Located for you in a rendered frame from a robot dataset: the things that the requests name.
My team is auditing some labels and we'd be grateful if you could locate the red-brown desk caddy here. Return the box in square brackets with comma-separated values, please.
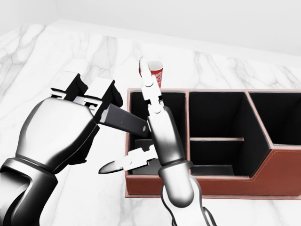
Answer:
[124, 88, 301, 201]

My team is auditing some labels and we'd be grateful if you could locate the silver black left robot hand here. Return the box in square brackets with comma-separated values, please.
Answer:
[15, 70, 151, 174]

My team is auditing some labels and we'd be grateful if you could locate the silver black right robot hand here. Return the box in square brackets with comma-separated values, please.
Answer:
[98, 56, 194, 175]

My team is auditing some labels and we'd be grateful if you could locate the red printed paper cup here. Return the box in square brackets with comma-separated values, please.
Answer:
[138, 60, 164, 89]

